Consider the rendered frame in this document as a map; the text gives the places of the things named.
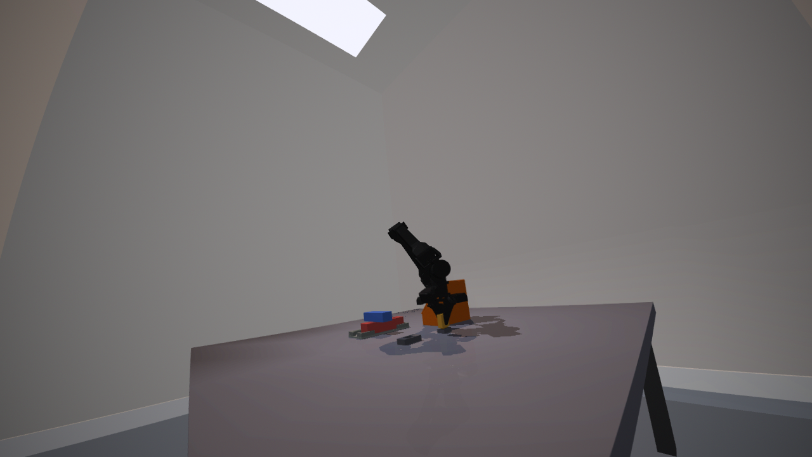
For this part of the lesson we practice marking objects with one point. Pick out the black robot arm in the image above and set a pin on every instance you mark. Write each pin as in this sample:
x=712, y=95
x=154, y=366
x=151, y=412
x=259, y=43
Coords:
x=426, y=259

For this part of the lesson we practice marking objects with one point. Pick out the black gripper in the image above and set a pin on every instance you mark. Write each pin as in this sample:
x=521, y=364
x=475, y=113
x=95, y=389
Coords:
x=448, y=302

